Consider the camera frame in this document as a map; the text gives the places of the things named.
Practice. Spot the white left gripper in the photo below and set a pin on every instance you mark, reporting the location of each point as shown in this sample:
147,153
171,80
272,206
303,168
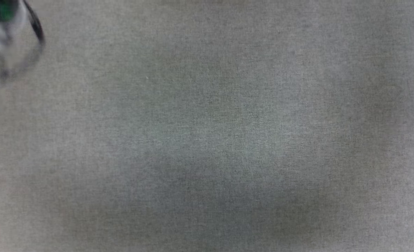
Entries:
4,14

